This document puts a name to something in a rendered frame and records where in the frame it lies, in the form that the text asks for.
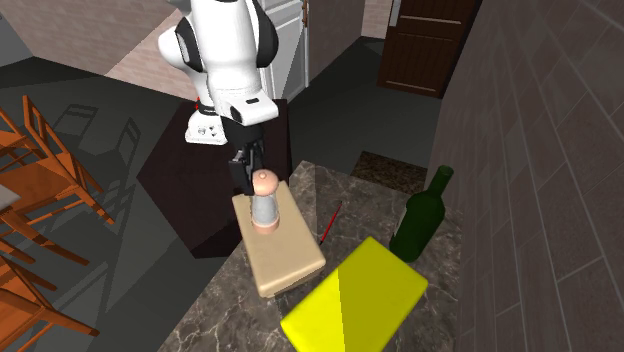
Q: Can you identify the wooden pepper grinder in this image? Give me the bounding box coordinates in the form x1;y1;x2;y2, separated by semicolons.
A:
250;169;282;235

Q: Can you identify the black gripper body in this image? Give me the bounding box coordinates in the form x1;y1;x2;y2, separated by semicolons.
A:
221;116;266;162

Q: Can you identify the red and black pen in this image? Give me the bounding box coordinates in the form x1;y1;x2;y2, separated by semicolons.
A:
319;200;343;245

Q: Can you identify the yellow box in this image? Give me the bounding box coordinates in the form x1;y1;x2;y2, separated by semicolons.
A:
280;236;430;352

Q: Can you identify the white cabinet door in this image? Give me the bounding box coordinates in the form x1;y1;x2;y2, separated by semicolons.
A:
253;0;310;104

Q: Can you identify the tan wooden cutting board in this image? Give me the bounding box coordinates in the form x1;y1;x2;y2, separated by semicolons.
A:
231;181;327;299

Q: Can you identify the orange wooden chair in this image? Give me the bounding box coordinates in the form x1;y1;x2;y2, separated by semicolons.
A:
0;94;116;267
0;253;101;352

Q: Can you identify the dark green wine bottle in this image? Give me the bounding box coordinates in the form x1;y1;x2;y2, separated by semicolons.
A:
388;165;455;263

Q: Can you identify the dark brown wooden door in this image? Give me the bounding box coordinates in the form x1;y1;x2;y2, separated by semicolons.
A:
376;0;484;100

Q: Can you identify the dark robot stand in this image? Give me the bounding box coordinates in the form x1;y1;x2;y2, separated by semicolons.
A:
136;98;294;260

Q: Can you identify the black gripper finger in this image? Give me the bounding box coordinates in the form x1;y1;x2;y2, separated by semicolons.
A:
227;144;265;197

